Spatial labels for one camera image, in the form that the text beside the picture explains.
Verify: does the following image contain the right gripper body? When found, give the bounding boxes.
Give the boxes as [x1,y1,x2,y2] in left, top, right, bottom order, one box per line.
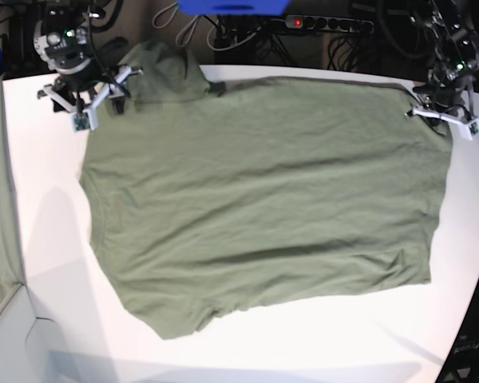
[38,65,144,113]

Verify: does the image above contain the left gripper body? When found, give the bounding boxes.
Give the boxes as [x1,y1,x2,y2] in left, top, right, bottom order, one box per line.
[406,81,477,128]

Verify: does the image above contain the green t-shirt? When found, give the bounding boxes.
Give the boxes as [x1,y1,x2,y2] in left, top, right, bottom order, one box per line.
[80,42,453,339]

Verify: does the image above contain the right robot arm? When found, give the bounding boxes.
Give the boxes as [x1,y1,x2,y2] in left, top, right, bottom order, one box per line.
[34,1,142,121]

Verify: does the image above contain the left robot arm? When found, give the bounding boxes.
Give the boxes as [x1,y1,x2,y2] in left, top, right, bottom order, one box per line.
[376,1,479,140]

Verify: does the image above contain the blue box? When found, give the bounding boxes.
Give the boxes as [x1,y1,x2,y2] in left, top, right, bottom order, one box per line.
[176,0,289,15]

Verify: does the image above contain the black power strip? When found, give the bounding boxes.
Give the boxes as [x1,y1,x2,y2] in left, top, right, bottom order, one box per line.
[284,14,374,34]

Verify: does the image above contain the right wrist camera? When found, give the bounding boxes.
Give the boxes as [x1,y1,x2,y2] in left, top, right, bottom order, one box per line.
[71,112,97,132]

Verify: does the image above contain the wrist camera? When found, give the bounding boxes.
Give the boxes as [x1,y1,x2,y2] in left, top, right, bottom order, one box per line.
[459,117,479,140]
[71,112,97,132]

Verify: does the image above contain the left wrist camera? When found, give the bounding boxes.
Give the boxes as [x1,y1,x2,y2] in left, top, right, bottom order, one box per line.
[459,117,479,140]

